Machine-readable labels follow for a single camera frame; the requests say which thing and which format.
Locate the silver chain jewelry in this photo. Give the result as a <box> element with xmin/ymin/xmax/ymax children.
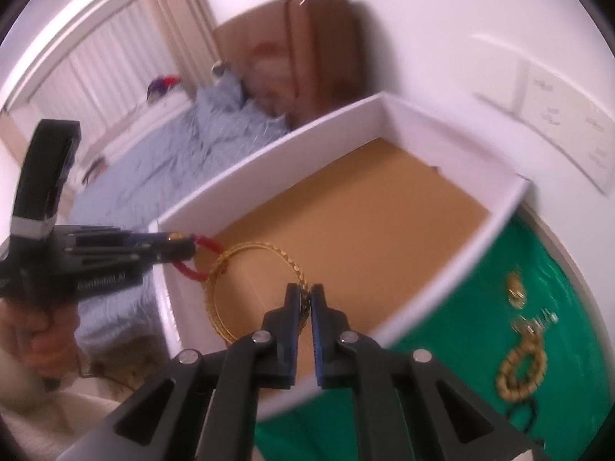
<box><xmin>513</xmin><ymin>308</ymin><xmax>561</xmax><ymax>336</ymax></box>

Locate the blank white wall plate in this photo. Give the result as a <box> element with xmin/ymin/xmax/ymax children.
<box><xmin>472</xmin><ymin>33</ymin><xmax>527</xmax><ymax>117</ymax></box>

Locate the black cable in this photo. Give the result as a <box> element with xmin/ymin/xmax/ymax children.
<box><xmin>74</xmin><ymin>358</ymin><xmax>133</xmax><ymax>397</ymax></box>

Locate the brown headboard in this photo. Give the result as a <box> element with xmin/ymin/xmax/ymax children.
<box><xmin>213</xmin><ymin>0</ymin><xmax>372</xmax><ymax>129</ymax></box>

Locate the purple and red cloth item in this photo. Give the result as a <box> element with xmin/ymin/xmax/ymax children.
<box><xmin>145</xmin><ymin>75</ymin><xmax>184</xmax><ymax>103</ymax></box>

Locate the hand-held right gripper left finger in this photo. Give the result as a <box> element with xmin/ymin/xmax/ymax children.
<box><xmin>58</xmin><ymin>283</ymin><xmax>301</xmax><ymax>461</ymax></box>

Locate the white wall socket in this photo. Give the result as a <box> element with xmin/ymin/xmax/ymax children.
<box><xmin>569</xmin><ymin>98</ymin><xmax>615</xmax><ymax>194</ymax></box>
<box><xmin>523</xmin><ymin>59</ymin><xmax>580</xmax><ymax>142</ymax></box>

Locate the white box with brown bottom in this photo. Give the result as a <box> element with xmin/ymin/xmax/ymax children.
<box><xmin>148</xmin><ymin>91</ymin><xmax>533</xmax><ymax>418</ymax></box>

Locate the small gold jewelry piece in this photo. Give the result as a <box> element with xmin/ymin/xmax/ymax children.
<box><xmin>506</xmin><ymin>268</ymin><xmax>528</xmax><ymax>307</ymax></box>

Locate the gold bangle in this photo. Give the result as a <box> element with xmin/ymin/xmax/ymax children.
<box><xmin>204</xmin><ymin>242</ymin><xmax>313</xmax><ymax>347</ymax></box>

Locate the beige curtain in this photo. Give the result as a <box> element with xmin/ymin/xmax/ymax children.
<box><xmin>24</xmin><ymin>0</ymin><xmax>218</xmax><ymax>111</ymax></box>

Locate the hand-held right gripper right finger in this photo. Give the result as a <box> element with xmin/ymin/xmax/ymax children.
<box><xmin>310</xmin><ymin>283</ymin><xmax>551</xmax><ymax>461</ymax></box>

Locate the red cord bracelet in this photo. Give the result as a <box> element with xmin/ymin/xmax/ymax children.
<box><xmin>174</xmin><ymin>233</ymin><xmax>225</xmax><ymax>282</ymax></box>

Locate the wooden bead bracelet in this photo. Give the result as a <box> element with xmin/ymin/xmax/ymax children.
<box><xmin>496</xmin><ymin>333</ymin><xmax>549</xmax><ymax>403</ymax></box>

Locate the green cloth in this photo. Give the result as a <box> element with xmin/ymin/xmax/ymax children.
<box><xmin>254</xmin><ymin>211</ymin><xmax>612</xmax><ymax>461</ymax></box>

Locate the person's left hand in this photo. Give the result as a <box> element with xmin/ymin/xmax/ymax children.
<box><xmin>0</xmin><ymin>299</ymin><xmax>81</xmax><ymax>386</ymax></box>

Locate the blue bed blanket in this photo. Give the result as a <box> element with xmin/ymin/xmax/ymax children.
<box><xmin>67</xmin><ymin>74</ymin><xmax>290</xmax><ymax>349</ymax></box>

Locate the person's left forearm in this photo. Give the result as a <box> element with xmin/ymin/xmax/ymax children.
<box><xmin>0</xmin><ymin>346</ymin><xmax>121</xmax><ymax>461</ymax></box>

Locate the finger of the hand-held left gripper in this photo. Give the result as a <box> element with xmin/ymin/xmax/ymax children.
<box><xmin>67</xmin><ymin>249</ymin><xmax>194</xmax><ymax>270</ymax></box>
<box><xmin>65</xmin><ymin>227</ymin><xmax>196</xmax><ymax>251</ymax></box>

